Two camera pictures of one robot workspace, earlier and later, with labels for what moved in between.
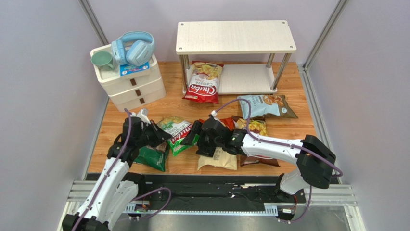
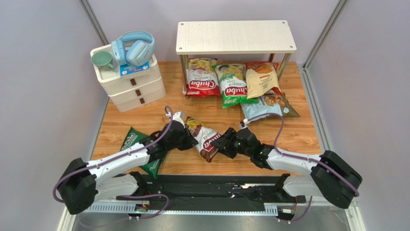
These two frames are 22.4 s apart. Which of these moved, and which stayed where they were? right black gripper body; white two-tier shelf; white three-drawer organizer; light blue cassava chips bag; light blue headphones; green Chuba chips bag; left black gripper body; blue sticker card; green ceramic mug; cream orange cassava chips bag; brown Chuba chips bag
Moved: brown Chuba chips bag; right black gripper body; cream orange cassava chips bag; green Chuba chips bag; left black gripper body
Stayed: white three-drawer organizer; green ceramic mug; light blue headphones; white two-tier shelf; blue sticker card; light blue cassava chips bag
